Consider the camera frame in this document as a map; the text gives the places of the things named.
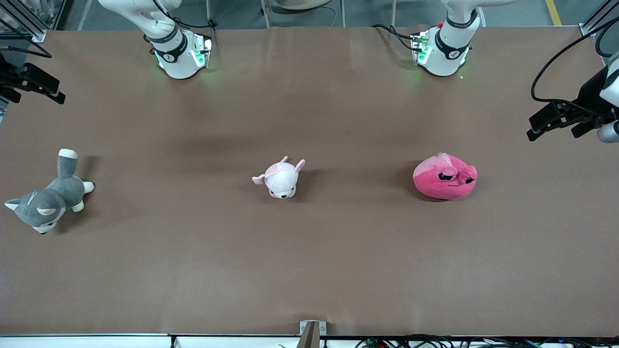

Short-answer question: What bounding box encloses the black cable bundle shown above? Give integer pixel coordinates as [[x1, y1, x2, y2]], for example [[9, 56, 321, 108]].
[[355, 334, 619, 348]]

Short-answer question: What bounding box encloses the beige stool with metal legs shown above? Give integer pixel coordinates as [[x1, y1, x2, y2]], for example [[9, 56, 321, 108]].
[[260, 0, 347, 28]]

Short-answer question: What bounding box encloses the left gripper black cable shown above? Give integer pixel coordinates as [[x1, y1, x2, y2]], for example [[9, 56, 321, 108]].
[[531, 18, 619, 116]]

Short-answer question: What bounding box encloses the metal mounting bracket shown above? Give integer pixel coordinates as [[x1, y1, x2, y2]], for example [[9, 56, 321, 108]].
[[296, 320, 327, 348]]

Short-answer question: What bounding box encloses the grey white husky plush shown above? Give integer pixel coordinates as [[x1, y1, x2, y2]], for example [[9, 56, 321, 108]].
[[4, 148, 95, 235]]

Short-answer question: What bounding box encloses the right arm base black cable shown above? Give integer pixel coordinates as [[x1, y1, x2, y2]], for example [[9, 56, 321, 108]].
[[154, 0, 217, 30]]

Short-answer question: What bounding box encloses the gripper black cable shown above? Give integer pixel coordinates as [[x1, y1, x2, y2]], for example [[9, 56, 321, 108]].
[[531, 18, 619, 116], [0, 44, 53, 60]]

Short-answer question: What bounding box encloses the arm base black cable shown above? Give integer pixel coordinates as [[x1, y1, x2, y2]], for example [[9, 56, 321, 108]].
[[154, 0, 217, 30], [371, 23, 417, 53]]

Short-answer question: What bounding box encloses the brown table cover sheet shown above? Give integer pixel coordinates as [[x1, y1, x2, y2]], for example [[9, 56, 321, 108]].
[[0, 25, 619, 338]]

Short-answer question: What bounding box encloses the round hot pink plush toy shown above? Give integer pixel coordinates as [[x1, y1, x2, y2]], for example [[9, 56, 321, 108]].
[[413, 153, 478, 201]]

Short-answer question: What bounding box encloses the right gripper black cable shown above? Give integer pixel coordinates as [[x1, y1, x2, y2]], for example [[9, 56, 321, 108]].
[[0, 44, 53, 60]]

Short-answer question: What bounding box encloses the small pale pink plush dog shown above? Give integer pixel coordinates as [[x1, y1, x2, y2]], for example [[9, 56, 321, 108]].
[[252, 156, 306, 200]]

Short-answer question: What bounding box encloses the left arm base black cable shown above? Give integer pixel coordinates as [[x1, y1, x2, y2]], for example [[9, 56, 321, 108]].
[[371, 23, 417, 53]]

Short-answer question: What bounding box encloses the aluminium frame profile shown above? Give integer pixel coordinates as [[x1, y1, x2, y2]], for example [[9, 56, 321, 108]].
[[579, 0, 619, 38], [0, 0, 47, 44]]

